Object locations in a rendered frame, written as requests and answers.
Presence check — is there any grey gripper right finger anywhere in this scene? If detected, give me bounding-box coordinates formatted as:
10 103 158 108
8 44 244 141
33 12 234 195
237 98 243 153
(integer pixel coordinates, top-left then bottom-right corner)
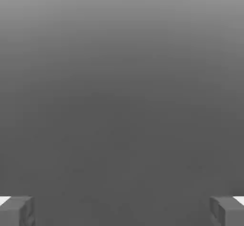
209 196 244 226

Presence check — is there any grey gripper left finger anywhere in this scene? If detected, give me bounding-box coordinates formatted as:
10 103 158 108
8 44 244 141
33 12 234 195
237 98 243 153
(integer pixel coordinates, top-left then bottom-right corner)
0 196 36 226

